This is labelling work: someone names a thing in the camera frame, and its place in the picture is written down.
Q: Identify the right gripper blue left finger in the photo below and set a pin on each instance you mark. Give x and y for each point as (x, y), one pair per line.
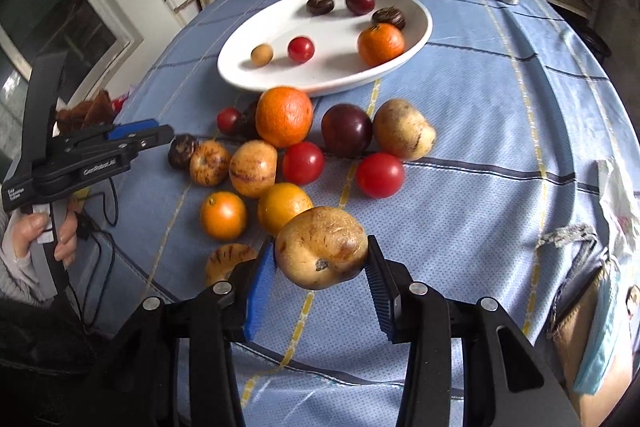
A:
(264, 270)

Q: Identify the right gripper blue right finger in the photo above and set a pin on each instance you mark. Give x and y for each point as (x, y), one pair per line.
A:
(384, 291)

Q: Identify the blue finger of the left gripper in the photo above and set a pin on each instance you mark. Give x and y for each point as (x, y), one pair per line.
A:
(149, 136)
(132, 129)

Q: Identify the dark brown passion fruit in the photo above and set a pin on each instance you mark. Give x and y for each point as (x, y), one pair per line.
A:
(181, 150)

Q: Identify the large yellow brown melon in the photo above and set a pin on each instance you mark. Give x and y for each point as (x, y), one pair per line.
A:
(321, 247)

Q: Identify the dark purple plum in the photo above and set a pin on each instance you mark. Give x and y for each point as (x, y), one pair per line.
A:
(346, 130)

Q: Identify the dark red plum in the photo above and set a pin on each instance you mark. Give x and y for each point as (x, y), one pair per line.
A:
(360, 7)

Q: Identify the person's left hand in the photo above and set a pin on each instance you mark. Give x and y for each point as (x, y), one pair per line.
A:
(28, 228)

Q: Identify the brown cloth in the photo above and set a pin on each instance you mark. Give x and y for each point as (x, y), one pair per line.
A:
(88, 113)

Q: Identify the striped melon near gripper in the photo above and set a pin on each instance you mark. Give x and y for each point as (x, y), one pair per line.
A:
(221, 263)

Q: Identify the small striped brown fruit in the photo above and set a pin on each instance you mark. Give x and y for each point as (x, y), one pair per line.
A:
(209, 164)

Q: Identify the yellow orange citrus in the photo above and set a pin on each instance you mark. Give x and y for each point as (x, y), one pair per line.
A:
(279, 204)

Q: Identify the small orange tangerine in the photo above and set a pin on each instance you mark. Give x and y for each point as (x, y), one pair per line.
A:
(223, 216)

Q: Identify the small red cherry tomato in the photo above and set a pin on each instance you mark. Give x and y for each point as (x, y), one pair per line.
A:
(229, 121)

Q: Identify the striped yellow melon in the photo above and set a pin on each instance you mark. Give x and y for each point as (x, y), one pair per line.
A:
(253, 168)

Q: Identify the large orange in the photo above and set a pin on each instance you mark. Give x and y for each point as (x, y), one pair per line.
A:
(284, 116)

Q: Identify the small tan fruit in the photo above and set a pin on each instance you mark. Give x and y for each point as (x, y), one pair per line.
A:
(261, 55)

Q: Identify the yellow brown pear melon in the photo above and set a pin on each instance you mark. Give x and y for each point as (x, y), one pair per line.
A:
(402, 131)

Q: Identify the white oval plate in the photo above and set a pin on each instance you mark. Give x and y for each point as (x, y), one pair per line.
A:
(336, 65)

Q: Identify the dark chestnut fruit left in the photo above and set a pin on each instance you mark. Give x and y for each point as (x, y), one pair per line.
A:
(320, 7)

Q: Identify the dark chestnut fruit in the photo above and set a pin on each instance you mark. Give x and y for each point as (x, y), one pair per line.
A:
(320, 7)
(389, 15)

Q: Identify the blue face mask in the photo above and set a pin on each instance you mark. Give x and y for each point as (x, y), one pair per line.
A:
(601, 344)

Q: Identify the orange tangerine on plate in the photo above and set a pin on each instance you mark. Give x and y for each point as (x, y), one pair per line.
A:
(380, 43)

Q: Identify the white plastic bag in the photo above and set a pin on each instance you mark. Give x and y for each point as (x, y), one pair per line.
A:
(619, 207)

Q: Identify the dark chestnut fruit right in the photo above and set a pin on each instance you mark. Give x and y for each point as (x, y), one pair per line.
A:
(389, 15)

